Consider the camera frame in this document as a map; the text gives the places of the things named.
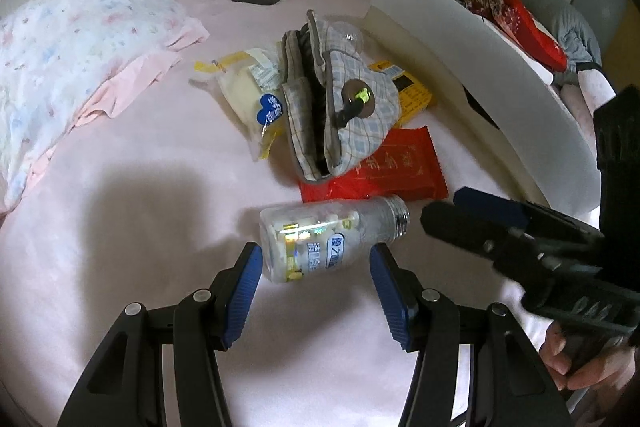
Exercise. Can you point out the yellow black snack packet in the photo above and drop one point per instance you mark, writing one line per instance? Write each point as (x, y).
(412, 94)

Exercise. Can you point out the clear plastic candy bottle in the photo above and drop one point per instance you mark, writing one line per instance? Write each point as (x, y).
(320, 232)

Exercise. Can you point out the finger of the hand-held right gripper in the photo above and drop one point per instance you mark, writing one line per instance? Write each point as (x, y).
(492, 203)
(460, 227)

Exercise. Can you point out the plaid fabric pouch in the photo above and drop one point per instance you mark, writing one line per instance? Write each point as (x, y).
(360, 127)

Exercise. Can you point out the cream snack packet blue label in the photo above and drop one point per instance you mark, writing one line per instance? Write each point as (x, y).
(240, 92)

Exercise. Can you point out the red patterned folded quilt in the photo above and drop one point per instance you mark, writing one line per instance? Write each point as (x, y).
(520, 22)

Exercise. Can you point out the person's right hand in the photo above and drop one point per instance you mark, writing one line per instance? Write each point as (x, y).
(600, 367)

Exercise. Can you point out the grey folded quilt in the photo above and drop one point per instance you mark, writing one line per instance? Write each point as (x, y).
(570, 27)

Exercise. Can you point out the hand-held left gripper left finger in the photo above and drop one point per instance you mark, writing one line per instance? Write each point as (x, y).
(242, 292)

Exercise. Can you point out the white dotted pillow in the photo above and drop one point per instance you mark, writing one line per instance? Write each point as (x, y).
(590, 102)

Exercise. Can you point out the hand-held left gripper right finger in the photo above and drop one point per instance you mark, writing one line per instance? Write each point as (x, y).
(390, 297)

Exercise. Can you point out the red snack packet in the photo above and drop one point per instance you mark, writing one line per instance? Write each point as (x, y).
(400, 167)

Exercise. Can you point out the clear plastic cap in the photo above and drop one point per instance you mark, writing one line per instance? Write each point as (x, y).
(347, 34)

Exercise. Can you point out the bed with pink sheet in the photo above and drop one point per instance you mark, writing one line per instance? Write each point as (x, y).
(150, 332)

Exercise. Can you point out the large floral pillow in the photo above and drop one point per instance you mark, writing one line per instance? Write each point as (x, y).
(75, 57)

